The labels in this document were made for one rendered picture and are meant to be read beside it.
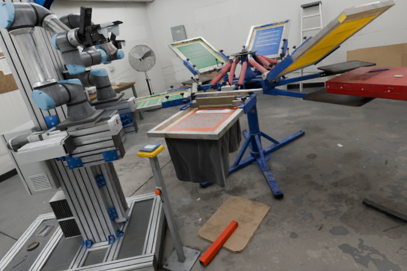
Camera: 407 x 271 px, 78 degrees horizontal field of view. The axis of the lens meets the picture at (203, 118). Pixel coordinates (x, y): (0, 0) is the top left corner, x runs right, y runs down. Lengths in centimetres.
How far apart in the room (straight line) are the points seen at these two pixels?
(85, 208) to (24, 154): 69
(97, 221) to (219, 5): 548
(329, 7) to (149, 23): 451
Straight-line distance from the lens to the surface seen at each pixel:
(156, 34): 760
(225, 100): 214
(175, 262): 222
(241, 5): 637
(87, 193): 208
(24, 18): 157
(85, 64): 137
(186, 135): 169
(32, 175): 210
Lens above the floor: 158
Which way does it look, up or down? 18 degrees down
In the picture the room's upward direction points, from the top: 11 degrees counter-clockwise
